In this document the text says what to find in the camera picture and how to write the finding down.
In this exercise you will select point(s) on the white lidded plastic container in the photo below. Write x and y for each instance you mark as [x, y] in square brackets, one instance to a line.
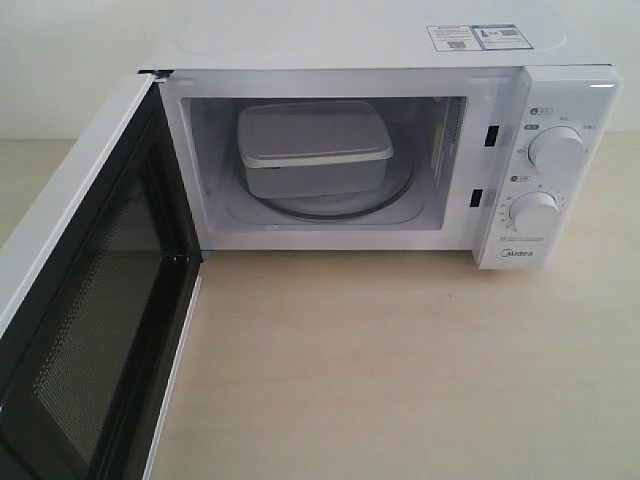
[309, 149]

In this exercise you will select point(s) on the white microwave door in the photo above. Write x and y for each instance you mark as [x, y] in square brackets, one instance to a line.
[98, 285]

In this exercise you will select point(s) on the white Midea microwave oven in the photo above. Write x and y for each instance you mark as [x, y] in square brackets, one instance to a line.
[467, 118]

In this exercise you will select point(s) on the glass turntable plate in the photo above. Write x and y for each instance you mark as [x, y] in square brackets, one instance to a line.
[400, 176]

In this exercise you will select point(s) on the lower white timer knob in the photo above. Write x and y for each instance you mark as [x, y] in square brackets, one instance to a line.
[534, 213]

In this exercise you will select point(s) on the upper white power knob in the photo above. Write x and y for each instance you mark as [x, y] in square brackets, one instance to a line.
[561, 145]

